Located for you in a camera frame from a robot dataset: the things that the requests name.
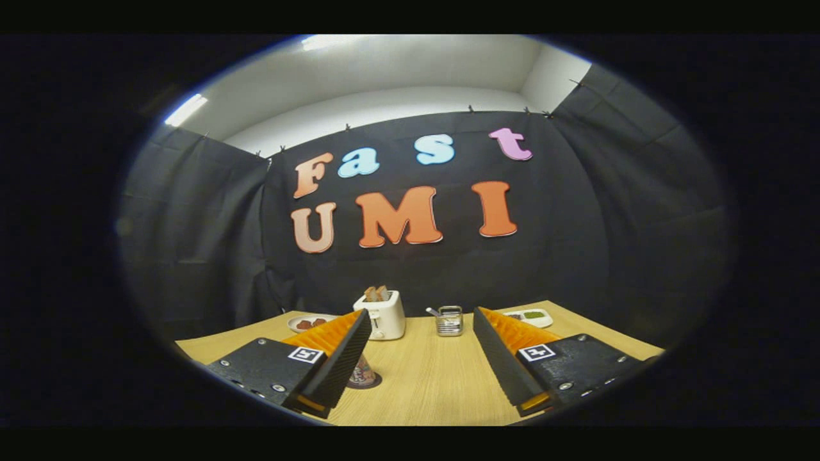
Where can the toasted bread slices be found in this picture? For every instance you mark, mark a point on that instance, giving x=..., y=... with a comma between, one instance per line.
x=377, y=294

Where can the wooden table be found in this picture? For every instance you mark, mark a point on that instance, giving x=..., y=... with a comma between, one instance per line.
x=435, y=378

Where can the silver juice bottle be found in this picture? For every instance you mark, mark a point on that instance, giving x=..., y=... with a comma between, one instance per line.
x=364, y=372

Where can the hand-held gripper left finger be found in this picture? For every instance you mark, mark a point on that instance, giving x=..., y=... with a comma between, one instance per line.
x=339, y=365

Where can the white compartment tray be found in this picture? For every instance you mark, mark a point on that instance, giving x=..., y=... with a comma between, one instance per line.
x=535, y=317

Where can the white toaster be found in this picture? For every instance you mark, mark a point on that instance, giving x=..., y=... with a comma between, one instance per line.
x=387, y=320

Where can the dark brown round coaster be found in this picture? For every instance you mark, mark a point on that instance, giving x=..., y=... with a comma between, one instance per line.
x=377, y=382

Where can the white plate with food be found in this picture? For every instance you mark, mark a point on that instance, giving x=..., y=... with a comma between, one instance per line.
x=307, y=323

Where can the narrow ceiling light strip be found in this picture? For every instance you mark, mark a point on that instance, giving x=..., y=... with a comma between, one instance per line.
x=186, y=110

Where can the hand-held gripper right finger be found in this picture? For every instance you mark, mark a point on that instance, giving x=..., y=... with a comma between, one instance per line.
x=500, y=358

